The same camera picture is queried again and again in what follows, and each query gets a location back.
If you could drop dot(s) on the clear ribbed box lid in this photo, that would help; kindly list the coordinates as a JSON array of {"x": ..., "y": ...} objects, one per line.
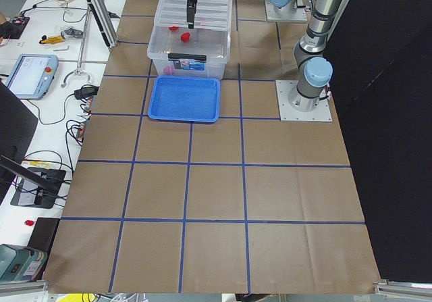
[{"x": 201, "y": 14}]

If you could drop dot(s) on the clear plastic storage box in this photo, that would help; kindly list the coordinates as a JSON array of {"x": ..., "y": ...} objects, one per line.
[{"x": 205, "y": 54}]

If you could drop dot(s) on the green device box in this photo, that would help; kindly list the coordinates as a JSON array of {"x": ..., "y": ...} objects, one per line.
[{"x": 20, "y": 264}]

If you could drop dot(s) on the blue plastic tray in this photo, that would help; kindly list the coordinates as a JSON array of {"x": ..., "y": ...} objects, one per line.
[{"x": 185, "y": 99}]

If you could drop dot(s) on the silver hex key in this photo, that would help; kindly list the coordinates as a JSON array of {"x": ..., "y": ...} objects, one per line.
[{"x": 62, "y": 48}]

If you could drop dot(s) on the long reach grabber tool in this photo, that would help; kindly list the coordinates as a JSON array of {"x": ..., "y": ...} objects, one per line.
[{"x": 79, "y": 71}]

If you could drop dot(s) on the black power adapter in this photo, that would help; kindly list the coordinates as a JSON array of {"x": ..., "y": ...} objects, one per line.
[{"x": 86, "y": 91}]

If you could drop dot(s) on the yellow black small tool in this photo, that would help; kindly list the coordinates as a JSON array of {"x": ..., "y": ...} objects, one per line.
[{"x": 51, "y": 39}]

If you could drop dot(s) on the blue teach pendant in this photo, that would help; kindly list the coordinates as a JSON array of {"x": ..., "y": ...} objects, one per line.
[{"x": 32, "y": 76}]

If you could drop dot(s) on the black monitor stand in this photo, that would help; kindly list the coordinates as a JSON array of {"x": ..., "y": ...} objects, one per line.
[{"x": 35, "y": 187}]

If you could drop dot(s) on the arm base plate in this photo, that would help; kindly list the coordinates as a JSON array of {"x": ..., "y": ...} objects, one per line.
[
  {"x": 293, "y": 107},
  {"x": 293, "y": 12}
]

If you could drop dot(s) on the aluminium frame post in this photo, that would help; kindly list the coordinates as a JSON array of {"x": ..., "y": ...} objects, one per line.
[{"x": 104, "y": 23}]

